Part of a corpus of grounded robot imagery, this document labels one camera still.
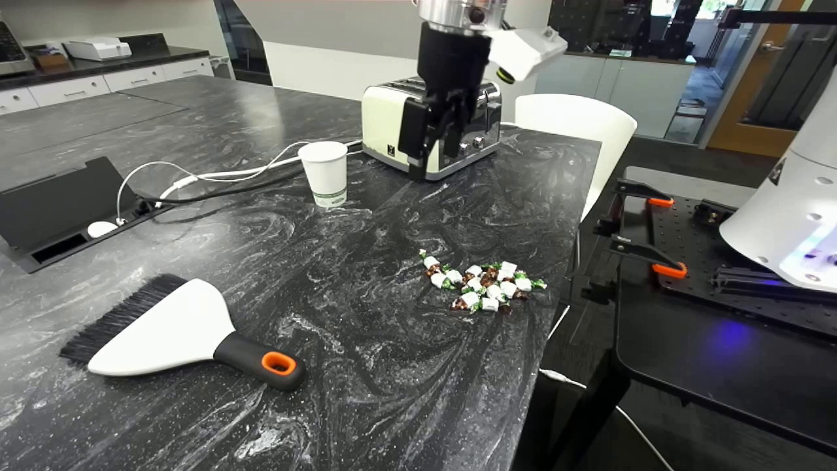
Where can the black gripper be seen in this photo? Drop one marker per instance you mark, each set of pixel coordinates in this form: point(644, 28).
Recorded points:
point(454, 60)

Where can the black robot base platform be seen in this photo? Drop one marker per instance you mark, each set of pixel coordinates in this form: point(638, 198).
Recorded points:
point(740, 384)

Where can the white paper cup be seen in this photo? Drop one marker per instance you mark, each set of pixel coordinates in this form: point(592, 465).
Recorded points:
point(323, 170)

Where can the cream and chrome toaster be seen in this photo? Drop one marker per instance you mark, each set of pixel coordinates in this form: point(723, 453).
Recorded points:
point(380, 122)

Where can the white plastic chair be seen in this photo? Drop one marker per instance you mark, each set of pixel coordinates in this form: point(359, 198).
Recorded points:
point(575, 131)

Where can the black countertop appliance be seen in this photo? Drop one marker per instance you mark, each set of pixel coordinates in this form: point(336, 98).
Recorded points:
point(144, 43)

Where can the wooden door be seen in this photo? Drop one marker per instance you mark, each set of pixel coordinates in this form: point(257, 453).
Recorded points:
point(740, 114)

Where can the white countertop appliance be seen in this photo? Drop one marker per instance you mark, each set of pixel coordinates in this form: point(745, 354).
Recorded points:
point(95, 47)

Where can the white plug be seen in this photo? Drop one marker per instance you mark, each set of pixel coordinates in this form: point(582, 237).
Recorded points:
point(100, 231)

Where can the white kitchen base cabinets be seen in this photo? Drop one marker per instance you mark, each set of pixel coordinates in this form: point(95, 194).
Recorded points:
point(79, 91)

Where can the brown countertop box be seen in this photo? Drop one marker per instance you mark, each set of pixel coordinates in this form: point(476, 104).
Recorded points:
point(48, 59)

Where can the dark countertop machine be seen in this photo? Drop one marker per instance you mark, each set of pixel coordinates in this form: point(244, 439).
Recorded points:
point(10, 54)

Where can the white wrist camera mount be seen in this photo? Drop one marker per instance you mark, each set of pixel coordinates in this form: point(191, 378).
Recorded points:
point(524, 54)

